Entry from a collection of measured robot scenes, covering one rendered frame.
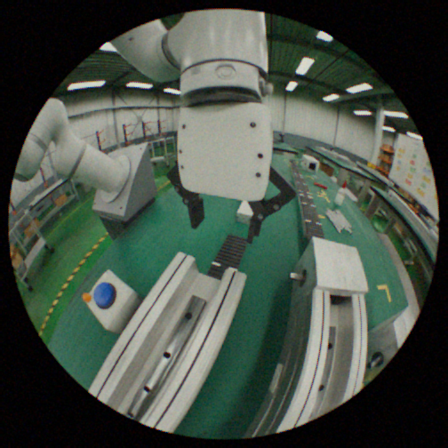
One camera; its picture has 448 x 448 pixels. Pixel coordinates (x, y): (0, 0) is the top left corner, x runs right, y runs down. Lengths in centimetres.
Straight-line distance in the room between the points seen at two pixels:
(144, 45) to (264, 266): 40
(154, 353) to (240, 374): 12
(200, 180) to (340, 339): 28
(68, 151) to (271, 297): 58
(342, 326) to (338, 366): 6
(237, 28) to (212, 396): 39
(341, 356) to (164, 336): 23
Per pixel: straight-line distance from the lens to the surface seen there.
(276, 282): 28
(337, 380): 24
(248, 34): 15
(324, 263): 21
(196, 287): 21
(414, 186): 320
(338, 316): 26
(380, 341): 31
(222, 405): 26
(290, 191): 15
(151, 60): 20
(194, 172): 15
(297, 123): 1146
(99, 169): 50
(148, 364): 21
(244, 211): 37
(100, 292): 25
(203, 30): 15
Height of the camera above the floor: 101
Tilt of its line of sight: 39 degrees down
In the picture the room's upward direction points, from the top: straight up
